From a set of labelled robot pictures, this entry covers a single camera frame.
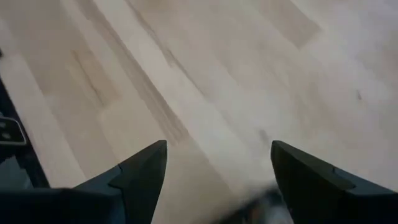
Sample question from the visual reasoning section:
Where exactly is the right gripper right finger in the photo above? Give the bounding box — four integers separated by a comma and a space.
270, 139, 398, 224

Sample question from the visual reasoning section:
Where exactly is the black square mount silver rim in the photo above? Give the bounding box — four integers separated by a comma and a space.
0, 116, 28, 146

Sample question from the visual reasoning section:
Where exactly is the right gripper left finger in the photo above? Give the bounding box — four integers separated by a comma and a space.
0, 139, 168, 224

